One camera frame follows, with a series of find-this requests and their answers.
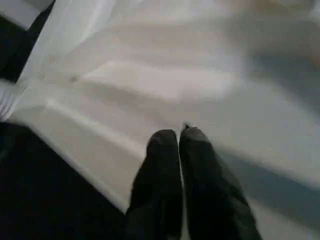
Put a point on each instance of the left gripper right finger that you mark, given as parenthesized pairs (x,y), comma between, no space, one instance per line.
(215,200)

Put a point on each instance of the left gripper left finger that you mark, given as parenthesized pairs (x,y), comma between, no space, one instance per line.
(157,190)

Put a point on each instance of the white plastic table top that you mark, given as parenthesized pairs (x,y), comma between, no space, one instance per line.
(175,87)

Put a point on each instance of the black table mat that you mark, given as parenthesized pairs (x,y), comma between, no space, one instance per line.
(37,187)

